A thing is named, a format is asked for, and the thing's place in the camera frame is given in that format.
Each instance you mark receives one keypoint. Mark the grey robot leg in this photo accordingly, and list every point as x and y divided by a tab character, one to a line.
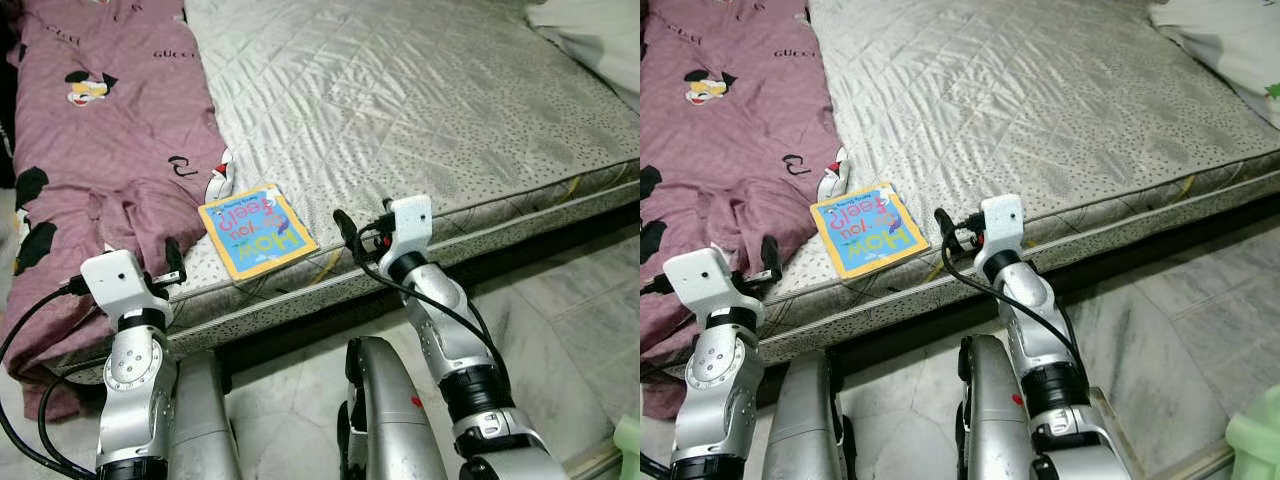
805	420
995	420
390	420
205	420

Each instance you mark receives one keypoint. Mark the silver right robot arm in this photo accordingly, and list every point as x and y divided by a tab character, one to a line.
1030	320
440	320

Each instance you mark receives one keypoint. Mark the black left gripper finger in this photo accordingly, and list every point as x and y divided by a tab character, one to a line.
772	255
174	257

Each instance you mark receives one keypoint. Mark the grey left robot leg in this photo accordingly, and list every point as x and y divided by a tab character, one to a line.
205	420
805	420

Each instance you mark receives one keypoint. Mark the pink cartoon print blanket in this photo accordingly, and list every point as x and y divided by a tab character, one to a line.
730	130
110	130

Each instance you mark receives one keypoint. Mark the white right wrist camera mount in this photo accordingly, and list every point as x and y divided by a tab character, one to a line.
410	225
1002	222

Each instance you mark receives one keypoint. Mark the cream pillow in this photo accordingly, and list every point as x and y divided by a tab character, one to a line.
600	40
1230	40

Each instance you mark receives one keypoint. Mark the grey right robot leg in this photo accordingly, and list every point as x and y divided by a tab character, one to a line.
390	420
995	420

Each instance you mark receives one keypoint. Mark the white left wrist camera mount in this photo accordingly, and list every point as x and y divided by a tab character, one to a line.
118	278
705	278

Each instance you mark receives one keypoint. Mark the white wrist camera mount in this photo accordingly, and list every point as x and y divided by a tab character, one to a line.
118	278
1002	222
410	225
705	278

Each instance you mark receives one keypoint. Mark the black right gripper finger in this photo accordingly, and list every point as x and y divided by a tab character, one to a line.
347	234
947	232

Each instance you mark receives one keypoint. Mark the colourful children's book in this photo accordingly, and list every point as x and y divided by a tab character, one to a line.
255	235
865	232

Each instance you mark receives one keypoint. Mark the white quilted mattress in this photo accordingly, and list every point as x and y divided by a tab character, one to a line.
400	100
1050	100

